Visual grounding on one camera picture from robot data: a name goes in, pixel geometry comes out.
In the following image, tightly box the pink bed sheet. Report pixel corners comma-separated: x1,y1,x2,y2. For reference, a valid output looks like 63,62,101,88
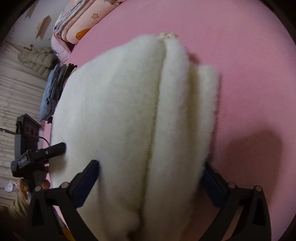
43,0,296,241

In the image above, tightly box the white fuzzy cardigan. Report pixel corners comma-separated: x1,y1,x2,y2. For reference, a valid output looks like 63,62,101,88
49,33,219,240

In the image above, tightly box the beige puffer jacket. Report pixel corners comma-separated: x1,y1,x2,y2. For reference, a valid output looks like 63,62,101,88
18,47,59,79

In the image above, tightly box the stack of folded dark clothes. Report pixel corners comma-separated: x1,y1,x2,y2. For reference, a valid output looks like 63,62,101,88
39,63,77,123

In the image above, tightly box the person's hand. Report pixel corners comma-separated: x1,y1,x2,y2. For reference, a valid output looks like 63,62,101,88
17,179,51,192

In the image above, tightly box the wooden wall shelf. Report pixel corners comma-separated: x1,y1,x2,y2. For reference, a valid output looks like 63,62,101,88
35,15,52,40

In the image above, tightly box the white pleated curtain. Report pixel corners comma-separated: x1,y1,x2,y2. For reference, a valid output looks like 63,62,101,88
1,42,46,205

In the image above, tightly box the black cable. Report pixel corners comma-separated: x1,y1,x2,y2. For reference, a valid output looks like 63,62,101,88
0,127,50,147

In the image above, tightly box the folded floral quilt stack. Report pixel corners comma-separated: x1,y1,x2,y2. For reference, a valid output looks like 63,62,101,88
51,0,123,62

